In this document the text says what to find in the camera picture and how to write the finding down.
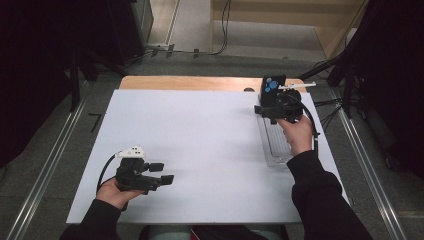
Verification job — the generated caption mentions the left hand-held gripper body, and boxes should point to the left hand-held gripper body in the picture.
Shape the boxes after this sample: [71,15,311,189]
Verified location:
[114,145,164,196]

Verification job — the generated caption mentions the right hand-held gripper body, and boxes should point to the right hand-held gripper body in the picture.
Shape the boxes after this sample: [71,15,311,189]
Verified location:
[269,82,317,125]

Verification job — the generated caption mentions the black phone case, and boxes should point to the black phone case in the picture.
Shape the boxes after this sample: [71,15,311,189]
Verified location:
[259,74,287,109]

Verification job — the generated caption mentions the clear plastic rack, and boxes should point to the clear plastic rack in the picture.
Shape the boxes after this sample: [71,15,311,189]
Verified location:
[255,94,296,168]

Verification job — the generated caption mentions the person's left hand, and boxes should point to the person's left hand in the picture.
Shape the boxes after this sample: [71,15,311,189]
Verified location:
[96,177,144,211]

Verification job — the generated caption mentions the person's right hand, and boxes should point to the person's right hand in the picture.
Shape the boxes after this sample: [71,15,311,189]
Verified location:
[277,114,315,158]

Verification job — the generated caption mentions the white board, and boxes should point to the white board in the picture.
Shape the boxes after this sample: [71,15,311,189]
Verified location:
[65,88,349,225]

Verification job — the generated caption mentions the black stand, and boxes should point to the black stand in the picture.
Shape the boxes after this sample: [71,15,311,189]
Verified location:
[297,0,378,119]

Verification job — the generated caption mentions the wooden shelf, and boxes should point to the wooden shelf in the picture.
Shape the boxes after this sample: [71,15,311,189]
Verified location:
[209,0,369,61]

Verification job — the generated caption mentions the black stand legs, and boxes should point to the black stand legs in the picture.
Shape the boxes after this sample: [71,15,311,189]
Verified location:
[68,49,128,113]

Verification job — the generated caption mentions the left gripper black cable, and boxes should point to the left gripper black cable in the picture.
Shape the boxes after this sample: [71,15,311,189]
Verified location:
[96,154,118,193]

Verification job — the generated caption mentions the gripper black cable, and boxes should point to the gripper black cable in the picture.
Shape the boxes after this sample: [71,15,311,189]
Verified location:
[96,154,118,193]
[289,94,321,156]

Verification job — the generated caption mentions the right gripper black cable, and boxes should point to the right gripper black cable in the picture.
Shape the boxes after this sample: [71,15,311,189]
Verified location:
[289,94,321,156]

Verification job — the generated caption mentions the black floor cables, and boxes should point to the black floor cables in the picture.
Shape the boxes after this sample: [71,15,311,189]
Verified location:
[313,98,348,131]

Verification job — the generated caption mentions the metal floor rail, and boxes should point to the metal floor rail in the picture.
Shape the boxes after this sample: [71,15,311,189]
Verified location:
[336,106,408,240]
[6,96,88,240]

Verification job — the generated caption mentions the black hanging cables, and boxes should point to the black hanging cables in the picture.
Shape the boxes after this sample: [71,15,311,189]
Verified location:
[218,0,233,56]

